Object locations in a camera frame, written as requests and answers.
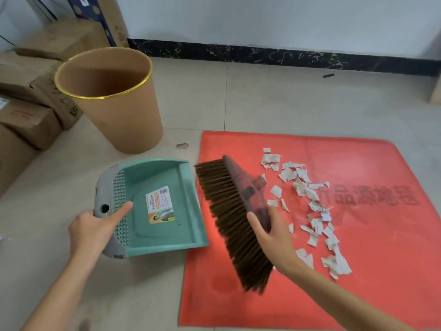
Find person's right hand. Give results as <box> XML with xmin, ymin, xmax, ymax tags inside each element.
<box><xmin>246</xmin><ymin>205</ymin><xmax>299</xmax><ymax>275</ymax></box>

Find person's left hand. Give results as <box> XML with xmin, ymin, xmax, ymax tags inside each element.
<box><xmin>68</xmin><ymin>201</ymin><xmax>134</xmax><ymax>262</ymax></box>

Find brown bristle broom head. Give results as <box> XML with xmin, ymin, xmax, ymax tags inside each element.
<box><xmin>194</xmin><ymin>155</ymin><xmax>275</xmax><ymax>295</ymax></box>

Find green and grey dustpan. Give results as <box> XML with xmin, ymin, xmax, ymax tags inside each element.
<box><xmin>93</xmin><ymin>159</ymin><xmax>210</xmax><ymax>260</ymax></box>

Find person's left forearm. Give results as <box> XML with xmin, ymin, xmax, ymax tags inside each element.
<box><xmin>20</xmin><ymin>251</ymin><xmax>104</xmax><ymax>331</ymax></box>

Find person's right forearm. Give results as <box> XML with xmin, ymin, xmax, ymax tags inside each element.
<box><xmin>275</xmin><ymin>253</ymin><xmax>416</xmax><ymax>331</ymax></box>

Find pile of torn paper scraps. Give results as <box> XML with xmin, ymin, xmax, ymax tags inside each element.
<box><xmin>259</xmin><ymin>147</ymin><xmax>353</xmax><ymax>280</ymax></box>

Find brown waste bin gold rim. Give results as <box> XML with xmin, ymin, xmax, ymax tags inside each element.
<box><xmin>54</xmin><ymin>47</ymin><xmax>164</xmax><ymax>155</ymax></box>

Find red floor mat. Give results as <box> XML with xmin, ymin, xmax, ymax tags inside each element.
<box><xmin>178</xmin><ymin>131</ymin><xmax>441</xmax><ymax>331</ymax></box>

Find large brown cardboard box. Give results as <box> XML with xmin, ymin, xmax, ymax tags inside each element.
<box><xmin>0</xmin><ymin>123</ymin><xmax>40</xmax><ymax>197</ymax></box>

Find cardboard box black print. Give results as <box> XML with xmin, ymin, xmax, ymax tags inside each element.
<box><xmin>30</xmin><ymin>69</ymin><xmax>84</xmax><ymax>131</ymax></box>

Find cardboard box red print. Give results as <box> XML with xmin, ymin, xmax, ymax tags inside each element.
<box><xmin>0</xmin><ymin>97</ymin><xmax>63</xmax><ymax>151</ymax></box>

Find flat brown cardboard box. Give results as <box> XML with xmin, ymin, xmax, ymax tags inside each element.
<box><xmin>0</xmin><ymin>51</ymin><xmax>63</xmax><ymax>102</ymax></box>

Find black marble baseboard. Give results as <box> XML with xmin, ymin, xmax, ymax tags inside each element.
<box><xmin>127</xmin><ymin>38</ymin><xmax>441</xmax><ymax>78</ymax></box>

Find plain brown cardboard box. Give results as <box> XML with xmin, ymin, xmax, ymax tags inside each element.
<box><xmin>14</xmin><ymin>17</ymin><xmax>111</xmax><ymax>63</ymax></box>

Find tall brown cardboard box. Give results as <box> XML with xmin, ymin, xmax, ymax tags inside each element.
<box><xmin>96</xmin><ymin>0</ymin><xmax>131</xmax><ymax>49</ymax></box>

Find blue dotted box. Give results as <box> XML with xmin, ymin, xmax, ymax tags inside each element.
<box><xmin>65</xmin><ymin>0</ymin><xmax>118</xmax><ymax>47</ymax></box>

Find beige furniture corner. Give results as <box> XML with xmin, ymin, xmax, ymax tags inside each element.
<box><xmin>429</xmin><ymin>73</ymin><xmax>441</xmax><ymax>105</ymax></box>

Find black cables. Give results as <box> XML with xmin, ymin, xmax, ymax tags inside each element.
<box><xmin>24</xmin><ymin>0</ymin><xmax>59</xmax><ymax>23</ymax></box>

